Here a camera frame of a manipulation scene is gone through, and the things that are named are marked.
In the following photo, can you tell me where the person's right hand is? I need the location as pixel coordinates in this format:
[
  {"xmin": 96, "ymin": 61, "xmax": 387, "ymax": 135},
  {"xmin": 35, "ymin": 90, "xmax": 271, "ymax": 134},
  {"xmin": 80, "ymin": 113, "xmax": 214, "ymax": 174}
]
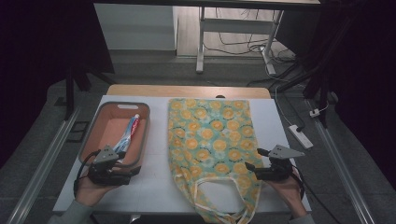
[{"xmin": 265, "ymin": 169, "xmax": 308, "ymax": 218}]

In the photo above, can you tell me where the white table board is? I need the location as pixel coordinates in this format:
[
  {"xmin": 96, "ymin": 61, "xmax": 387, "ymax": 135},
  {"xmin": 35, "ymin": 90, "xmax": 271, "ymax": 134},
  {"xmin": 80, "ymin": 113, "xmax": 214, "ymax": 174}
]
[{"xmin": 52, "ymin": 94, "xmax": 312, "ymax": 216}]

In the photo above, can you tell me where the white-legged desk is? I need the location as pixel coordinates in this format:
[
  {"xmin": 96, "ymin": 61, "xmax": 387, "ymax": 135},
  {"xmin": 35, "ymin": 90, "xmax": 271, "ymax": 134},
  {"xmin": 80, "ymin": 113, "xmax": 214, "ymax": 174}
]
[{"xmin": 92, "ymin": 0, "xmax": 321, "ymax": 76}]

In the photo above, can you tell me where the yellow floral tote bag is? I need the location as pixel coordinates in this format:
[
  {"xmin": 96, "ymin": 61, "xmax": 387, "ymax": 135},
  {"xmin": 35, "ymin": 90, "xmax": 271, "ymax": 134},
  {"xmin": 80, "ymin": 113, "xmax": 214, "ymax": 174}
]
[{"xmin": 167, "ymin": 98, "xmax": 265, "ymax": 224}]

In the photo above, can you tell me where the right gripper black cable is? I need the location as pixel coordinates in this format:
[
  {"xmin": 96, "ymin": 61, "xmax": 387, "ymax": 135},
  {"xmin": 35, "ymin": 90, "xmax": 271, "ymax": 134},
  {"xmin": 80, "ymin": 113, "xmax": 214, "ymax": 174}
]
[{"xmin": 291, "ymin": 164, "xmax": 306, "ymax": 200}]

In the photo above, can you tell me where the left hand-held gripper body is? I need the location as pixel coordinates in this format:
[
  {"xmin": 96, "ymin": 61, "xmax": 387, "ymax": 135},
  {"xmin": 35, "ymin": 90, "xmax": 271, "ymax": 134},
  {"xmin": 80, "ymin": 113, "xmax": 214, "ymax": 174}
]
[{"xmin": 87, "ymin": 145, "xmax": 133, "ymax": 187}]

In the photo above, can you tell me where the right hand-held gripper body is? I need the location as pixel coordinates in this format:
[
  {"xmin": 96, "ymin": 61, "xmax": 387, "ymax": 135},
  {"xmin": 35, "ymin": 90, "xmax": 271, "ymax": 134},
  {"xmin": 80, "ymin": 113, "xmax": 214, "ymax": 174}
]
[{"xmin": 257, "ymin": 144, "xmax": 306, "ymax": 182}]

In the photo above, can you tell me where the black tripod stand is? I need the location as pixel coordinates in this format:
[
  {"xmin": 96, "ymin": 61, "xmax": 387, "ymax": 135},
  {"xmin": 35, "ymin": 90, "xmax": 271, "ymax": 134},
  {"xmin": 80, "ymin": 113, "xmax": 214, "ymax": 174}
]
[
  {"xmin": 274, "ymin": 15, "xmax": 359, "ymax": 129},
  {"xmin": 64, "ymin": 62, "xmax": 116, "ymax": 120}
]

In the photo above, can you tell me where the white power strip cable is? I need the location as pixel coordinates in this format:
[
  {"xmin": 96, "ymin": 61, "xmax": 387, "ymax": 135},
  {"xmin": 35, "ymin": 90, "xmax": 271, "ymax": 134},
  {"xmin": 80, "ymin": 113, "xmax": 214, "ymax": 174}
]
[{"xmin": 264, "ymin": 63, "xmax": 295, "ymax": 127}]

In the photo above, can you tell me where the white power strip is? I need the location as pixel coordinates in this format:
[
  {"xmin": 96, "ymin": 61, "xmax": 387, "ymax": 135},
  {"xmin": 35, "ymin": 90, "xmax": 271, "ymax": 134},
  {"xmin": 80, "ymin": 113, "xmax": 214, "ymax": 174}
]
[{"xmin": 288, "ymin": 124, "xmax": 314, "ymax": 150}]

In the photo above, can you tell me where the metal floor rail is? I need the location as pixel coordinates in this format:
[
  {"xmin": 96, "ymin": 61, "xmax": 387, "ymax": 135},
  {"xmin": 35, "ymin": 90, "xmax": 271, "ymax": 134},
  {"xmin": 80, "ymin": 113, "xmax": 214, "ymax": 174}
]
[
  {"xmin": 306, "ymin": 99, "xmax": 376, "ymax": 224},
  {"xmin": 6, "ymin": 105, "xmax": 82, "ymax": 224}
]

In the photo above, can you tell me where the white cabinet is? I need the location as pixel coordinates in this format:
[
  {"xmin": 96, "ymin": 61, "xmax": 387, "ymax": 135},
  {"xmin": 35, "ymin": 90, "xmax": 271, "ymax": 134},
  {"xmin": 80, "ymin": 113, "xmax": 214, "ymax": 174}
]
[{"xmin": 93, "ymin": 3, "xmax": 178, "ymax": 51}]

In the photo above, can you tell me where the tangle of black floor cables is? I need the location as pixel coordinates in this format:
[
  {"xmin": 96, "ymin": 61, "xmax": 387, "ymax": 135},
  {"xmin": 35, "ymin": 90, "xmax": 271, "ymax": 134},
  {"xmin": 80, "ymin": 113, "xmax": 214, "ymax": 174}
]
[{"xmin": 204, "ymin": 8, "xmax": 297, "ymax": 63}]

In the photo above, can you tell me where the person's left hand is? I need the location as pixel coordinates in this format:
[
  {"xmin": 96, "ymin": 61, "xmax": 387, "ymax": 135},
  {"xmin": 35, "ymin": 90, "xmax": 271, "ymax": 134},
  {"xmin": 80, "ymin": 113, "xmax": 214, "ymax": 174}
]
[{"xmin": 74, "ymin": 174, "xmax": 120, "ymax": 208}]

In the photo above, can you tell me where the toothpaste tube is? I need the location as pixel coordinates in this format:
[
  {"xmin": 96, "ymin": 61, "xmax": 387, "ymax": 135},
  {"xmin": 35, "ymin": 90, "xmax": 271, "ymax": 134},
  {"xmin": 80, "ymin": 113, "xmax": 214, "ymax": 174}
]
[{"xmin": 112, "ymin": 113, "xmax": 141, "ymax": 162}]

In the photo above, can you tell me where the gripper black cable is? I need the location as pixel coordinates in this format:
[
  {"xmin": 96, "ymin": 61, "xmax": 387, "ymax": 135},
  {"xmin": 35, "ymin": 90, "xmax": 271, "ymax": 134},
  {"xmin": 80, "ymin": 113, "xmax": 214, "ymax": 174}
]
[
  {"xmin": 73, "ymin": 149, "xmax": 102, "ymax": 199},
  {"xmin": 291, "ymin": 164, "xmax": 306, "ymax": 200}
]

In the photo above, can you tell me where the orange basket with grey rim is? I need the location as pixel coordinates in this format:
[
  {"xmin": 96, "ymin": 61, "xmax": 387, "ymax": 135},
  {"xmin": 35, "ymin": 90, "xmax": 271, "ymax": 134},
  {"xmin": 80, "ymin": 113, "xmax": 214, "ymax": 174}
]
[{"xmin": 78, "ymin": 101, "xmax": 151, "ymax": 172}]

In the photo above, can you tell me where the wooden table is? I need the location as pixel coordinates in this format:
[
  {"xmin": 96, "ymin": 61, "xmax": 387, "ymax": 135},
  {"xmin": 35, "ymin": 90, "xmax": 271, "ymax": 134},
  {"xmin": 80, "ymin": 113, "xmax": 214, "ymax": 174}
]
[{"xmin": 106, "ymin": 83, "xmax": 272, "ymax": 100}]

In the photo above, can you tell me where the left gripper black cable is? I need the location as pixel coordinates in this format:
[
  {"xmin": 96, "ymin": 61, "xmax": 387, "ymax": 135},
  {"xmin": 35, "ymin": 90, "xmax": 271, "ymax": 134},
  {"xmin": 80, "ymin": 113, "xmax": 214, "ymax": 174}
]
[{"xmin": 73, "ymin": 149, "xmax": 102, "ymax": 199}]

